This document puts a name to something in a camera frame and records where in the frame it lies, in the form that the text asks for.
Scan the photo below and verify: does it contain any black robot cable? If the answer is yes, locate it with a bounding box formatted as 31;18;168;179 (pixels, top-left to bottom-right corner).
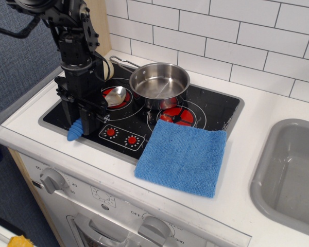
0;15;42;40

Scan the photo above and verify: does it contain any stainless steel pot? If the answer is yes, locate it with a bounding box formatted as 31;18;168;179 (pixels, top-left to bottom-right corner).
110;56;190;110

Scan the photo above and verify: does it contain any black toy stove top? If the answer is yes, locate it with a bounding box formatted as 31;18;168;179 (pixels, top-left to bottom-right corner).
38;63;245;166

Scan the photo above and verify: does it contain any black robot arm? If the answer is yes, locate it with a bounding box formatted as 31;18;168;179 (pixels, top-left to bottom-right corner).
6;1;109;135

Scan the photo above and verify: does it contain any yellow object at corner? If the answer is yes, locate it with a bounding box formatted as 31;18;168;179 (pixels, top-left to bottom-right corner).
7;235;34;247

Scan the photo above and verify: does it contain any grey right oven knob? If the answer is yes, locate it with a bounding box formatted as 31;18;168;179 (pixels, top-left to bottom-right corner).
138;216;171;246

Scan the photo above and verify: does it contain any light wooden post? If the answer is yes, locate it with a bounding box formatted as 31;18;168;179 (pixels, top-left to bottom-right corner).
85;0;112;56

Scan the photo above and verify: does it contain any blue microfiber cloth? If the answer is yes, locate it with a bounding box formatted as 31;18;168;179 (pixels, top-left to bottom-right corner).
134;120;227;198

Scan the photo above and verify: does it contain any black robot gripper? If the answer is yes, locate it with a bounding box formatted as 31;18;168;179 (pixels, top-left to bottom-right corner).
55;58;108;135

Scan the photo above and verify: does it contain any white toy oven front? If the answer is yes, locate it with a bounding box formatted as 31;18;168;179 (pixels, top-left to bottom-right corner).
21;155;251;246

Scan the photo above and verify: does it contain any grey left oven knob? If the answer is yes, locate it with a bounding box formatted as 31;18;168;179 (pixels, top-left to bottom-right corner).
40;168;65;195

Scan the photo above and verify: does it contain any grey sink basin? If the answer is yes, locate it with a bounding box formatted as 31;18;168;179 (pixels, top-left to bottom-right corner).
250;119;309;235

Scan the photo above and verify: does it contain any blue handled metal spoon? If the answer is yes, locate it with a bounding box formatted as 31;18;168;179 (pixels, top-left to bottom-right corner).
67;86;127;142

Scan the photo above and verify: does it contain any cream toy potato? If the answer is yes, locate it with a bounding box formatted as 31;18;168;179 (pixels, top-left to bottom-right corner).
103;60;114;81

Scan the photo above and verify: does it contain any grey oven knob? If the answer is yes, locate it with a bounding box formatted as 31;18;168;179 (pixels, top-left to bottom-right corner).
40;168;65;195
138;216;171;246

